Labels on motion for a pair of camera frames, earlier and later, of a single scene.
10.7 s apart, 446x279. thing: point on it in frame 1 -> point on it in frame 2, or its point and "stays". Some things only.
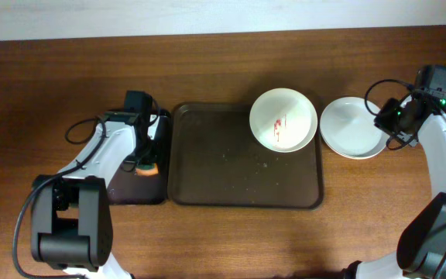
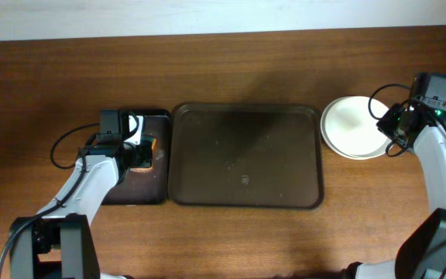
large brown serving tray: [214, 162] stays
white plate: [283, 120] -> [348, 127]
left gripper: [150, 156] -> [142, 156]
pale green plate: [349, 130] stays
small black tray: [131, 188] stays
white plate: [355, 142] stays
